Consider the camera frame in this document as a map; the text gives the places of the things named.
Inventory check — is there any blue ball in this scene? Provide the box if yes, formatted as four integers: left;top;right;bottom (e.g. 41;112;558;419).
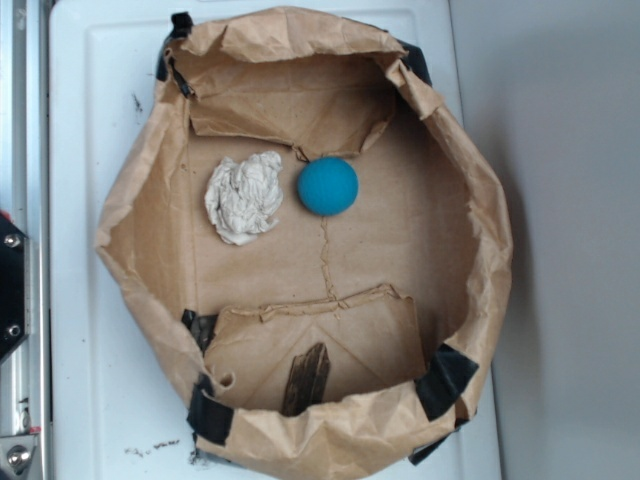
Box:
296;157;359;216

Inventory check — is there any brown paper bag bin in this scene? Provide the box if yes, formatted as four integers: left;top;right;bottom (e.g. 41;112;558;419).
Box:
96;7;513;479

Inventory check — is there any crumpled white paper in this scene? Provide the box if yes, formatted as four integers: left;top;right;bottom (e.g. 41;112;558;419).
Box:
204;151;284;246

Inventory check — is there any black mounting plate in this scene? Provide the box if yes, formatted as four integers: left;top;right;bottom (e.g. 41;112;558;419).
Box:
1;210;30;364

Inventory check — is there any aluminium frame rail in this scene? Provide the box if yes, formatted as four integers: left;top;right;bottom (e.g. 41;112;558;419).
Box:
1;1;53;479

